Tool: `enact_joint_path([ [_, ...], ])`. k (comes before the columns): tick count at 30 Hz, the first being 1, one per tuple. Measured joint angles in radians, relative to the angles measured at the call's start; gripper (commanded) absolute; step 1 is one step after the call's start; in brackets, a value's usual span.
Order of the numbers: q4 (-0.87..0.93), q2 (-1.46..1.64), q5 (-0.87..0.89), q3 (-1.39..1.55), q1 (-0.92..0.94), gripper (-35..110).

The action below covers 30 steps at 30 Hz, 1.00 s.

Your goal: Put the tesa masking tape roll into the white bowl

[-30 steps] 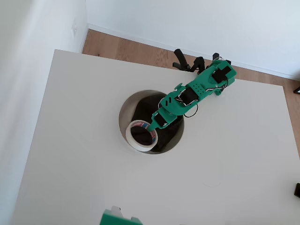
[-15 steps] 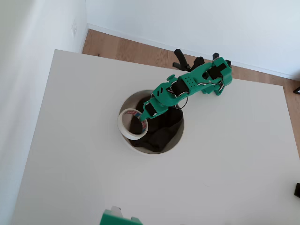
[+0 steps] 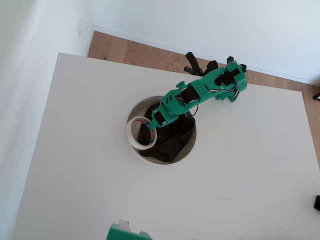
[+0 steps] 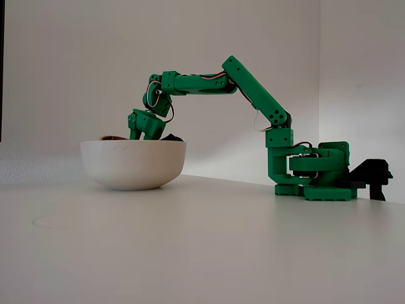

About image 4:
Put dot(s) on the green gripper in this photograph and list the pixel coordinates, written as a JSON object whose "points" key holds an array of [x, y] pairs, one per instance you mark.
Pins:
{"points": [[146, 123]]}

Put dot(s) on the white masking tape roll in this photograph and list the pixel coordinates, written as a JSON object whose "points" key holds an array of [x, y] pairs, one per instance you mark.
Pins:
{"points": [[114, 138]]}

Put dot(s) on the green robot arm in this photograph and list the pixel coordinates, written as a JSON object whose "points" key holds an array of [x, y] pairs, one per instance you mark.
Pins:
{"points": [[253, 88]]}

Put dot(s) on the white round bowl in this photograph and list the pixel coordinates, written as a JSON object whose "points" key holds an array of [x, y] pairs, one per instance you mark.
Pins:
{"points": [[133, 164]]}

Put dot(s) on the black cloth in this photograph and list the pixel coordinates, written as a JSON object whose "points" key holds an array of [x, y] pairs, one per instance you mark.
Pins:
{"points": [[172, 137]]}

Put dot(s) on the black table clamp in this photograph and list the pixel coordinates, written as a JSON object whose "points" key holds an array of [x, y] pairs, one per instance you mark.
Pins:
{"points": [[376, 177]]}

